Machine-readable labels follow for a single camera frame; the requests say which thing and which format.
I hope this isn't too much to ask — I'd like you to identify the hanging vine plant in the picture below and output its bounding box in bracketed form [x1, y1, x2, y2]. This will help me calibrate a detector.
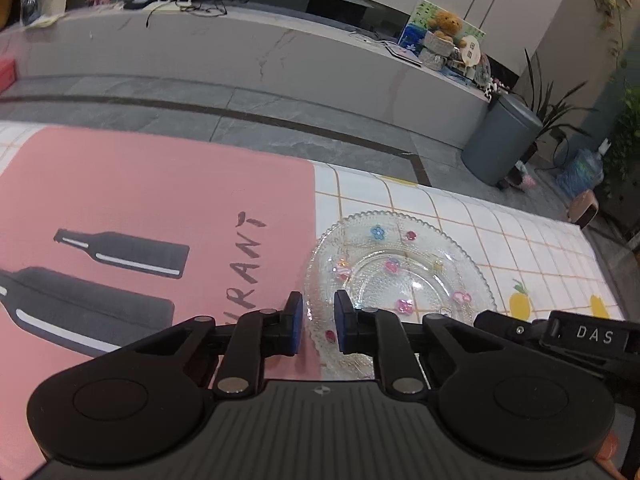
[587, 0, 630, 68]

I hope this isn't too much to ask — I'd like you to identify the grey round trash bin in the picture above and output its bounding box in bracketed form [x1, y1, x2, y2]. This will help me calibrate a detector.
[461, 94, 544, 187]

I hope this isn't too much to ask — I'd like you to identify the white checked fruit-print tablecloth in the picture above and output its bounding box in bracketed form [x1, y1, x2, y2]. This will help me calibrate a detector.
[0, 120, 640, 463]

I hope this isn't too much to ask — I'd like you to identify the pink bottle-print placemat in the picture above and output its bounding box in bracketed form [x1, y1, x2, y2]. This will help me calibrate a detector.
[0, 125, 327, 463]

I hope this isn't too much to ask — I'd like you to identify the tall potted plant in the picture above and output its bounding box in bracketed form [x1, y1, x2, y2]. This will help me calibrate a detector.
[520, 49, 593, 171]

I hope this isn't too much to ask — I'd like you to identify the blue water bottle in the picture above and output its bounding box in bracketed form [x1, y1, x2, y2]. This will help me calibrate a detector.
[556, 139, 612, 200]

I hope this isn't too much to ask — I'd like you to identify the white marble tv console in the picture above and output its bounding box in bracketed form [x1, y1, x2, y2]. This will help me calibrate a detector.
[0, 0, 493, 150]

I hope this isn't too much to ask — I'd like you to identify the pink stool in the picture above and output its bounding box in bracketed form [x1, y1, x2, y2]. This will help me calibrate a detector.
[566, 191, 601, 228]

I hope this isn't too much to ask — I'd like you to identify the clear floral glass plate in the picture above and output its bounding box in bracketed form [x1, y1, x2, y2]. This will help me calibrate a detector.
[303, 211, 499, 382]

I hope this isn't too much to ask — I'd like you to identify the black cable bundle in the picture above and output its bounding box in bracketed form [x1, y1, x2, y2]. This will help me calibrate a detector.
[145, 0, 228, 30]

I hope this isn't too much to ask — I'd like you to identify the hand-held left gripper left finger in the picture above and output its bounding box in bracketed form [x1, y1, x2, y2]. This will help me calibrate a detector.
[102, 291, 305, 396]

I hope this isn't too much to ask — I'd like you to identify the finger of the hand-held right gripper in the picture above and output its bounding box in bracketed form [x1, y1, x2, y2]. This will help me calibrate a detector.
[473, 309, 549, 345]

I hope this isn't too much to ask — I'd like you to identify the brown teddy bear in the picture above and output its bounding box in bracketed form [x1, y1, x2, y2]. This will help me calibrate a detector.
[431, 11, 464, 45]

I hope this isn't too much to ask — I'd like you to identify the colourful picture board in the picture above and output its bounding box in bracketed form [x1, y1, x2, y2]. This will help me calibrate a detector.
[397, 0, 487, 56]

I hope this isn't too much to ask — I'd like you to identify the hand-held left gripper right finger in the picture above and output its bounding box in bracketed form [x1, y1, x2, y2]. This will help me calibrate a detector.
[333, 290, 506, 395]

